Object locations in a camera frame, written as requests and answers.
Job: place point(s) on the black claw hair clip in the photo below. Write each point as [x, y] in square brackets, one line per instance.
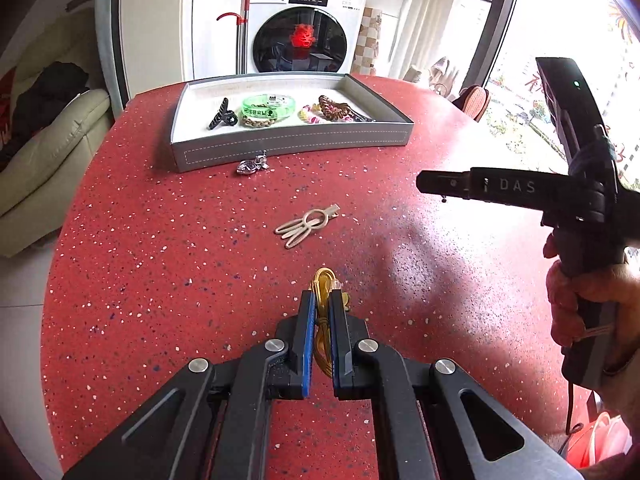
[220, 115]

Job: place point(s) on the person's right forearm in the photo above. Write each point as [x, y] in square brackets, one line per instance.
[627, 380]

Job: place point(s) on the gold hair clip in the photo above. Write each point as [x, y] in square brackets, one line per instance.
[322, 280]

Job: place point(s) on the dark wall plate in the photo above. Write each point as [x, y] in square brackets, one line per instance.
[80, 0]

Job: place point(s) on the silver metal hair clip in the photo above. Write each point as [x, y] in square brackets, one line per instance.
[248, 166]

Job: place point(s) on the beige looped hair clip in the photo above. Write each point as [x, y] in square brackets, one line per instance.
[307, 222]

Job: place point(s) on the white curtain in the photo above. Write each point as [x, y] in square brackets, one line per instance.
[425, 10]

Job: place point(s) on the black clothes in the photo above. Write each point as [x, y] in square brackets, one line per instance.
[55, 85]

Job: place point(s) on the red printed cloth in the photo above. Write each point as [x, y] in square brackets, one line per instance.
[5, 125]

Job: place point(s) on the person's right hand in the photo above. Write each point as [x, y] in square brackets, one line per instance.
[625, 290]

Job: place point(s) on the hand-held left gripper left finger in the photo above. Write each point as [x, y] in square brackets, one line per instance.
[309, 340]

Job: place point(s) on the pale green leather sofa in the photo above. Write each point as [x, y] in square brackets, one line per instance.
[50, 160]

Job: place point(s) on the grey jewelry tray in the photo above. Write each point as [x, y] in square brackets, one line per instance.
[300, 145]

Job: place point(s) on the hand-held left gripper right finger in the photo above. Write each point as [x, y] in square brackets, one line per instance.
[336, 345]

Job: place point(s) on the grey beige bundle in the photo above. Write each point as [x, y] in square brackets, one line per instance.
[440, 77]

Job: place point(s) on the rhinestone barrette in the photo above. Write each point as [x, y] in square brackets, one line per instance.
[362, 118]

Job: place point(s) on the orange plastic object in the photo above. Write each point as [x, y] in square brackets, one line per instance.
[602, 440]

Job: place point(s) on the green translucent bangle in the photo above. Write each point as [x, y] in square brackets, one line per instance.
[250, 107]

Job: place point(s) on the beige checkered panel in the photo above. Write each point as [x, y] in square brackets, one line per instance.
[367, 40]

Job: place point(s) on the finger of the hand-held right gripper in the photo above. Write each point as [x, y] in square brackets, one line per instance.
[480, 185]

